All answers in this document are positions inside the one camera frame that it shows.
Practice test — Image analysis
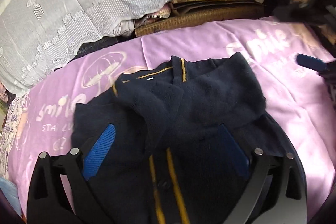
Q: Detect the navy knit cardigan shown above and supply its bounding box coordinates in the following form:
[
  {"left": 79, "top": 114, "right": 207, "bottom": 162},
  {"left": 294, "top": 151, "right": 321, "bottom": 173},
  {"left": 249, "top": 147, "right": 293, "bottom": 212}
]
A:
[{"left": 71, "top": 53, "right": 295, "bottom": 223}]

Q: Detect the pink printed blanket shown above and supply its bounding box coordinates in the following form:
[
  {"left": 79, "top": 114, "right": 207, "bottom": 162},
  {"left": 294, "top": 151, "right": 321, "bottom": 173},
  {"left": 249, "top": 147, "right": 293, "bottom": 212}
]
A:
[{"left": 9, "top": 18, "right": 335, "bottom": 217}]

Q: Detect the light blue fluffy cloth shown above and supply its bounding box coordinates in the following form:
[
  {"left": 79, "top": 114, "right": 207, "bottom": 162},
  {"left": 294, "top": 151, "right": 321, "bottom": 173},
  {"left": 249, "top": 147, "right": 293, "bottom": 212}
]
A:
[{"left": 0, "top": 177, "right": 22, "bottom": 217}]

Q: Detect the floral bed sheet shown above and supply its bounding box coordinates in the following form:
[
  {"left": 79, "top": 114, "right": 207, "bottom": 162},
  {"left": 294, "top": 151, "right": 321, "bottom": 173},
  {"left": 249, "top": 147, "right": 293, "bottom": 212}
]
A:
[{"left": 1, "top": 92, "right": 29, "bottom": 180}]

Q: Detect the brown woven mat stack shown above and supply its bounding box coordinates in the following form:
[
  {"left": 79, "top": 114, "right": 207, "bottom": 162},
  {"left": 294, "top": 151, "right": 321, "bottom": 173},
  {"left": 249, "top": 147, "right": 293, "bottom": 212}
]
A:
[{"left": 134, "top": 0, "right": 264, "bottom": 37}]

